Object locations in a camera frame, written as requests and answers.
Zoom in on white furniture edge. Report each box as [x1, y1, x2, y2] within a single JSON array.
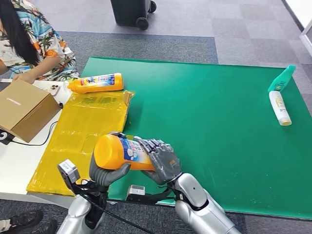
[[299, 28, 312, 58]]

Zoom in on brown cardboard box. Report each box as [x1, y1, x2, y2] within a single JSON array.
[[0, 79, 62, 143]]

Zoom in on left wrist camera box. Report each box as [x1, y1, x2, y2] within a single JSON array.
[[57, 158, 82, 190]]

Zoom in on white plastic bottle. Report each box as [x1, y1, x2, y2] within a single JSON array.
[[269, 91, 292, 127]]

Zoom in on black wheeled bin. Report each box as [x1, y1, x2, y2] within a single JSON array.
[[110, 0, 157, 31]]

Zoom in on green plastic bottle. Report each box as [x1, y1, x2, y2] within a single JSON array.
[[267, 65, 297, 93]]

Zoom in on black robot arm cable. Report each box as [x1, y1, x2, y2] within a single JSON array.
[[73, 180, 156, 234]]

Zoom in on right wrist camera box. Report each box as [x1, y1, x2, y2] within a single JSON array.
[[126, 184, 171, 205]]

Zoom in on person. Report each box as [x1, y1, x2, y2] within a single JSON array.
[[0, 0, 80, 85]]

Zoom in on yellow plastic sheet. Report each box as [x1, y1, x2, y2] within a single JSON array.
[[26, 90, 134, 197]]

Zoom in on black device with white mark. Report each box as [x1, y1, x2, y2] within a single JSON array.
[[0, 128, 15, 145]]

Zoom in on orange bottle with blue label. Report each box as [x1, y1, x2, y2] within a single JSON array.
[[94, 134, 156, 172], [63, 73, 124, 95]]

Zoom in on pale smartphone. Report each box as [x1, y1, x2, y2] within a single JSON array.
[[42, 83, 62, 97]]

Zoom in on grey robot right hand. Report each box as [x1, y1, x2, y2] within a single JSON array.
[[133, 136, 183, 186]]

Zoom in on thin black cable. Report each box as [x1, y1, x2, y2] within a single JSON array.
[[11, 102, 64, 147]]

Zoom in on green table mat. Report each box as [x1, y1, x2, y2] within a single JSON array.
[[81, 57, 312, 220]]

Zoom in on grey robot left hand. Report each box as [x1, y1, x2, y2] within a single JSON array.
[[88, 131, 131, 188]]

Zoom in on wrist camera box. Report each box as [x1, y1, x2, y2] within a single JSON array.
[[126, 184, 171, 205], [57, 158, 82, 190]]

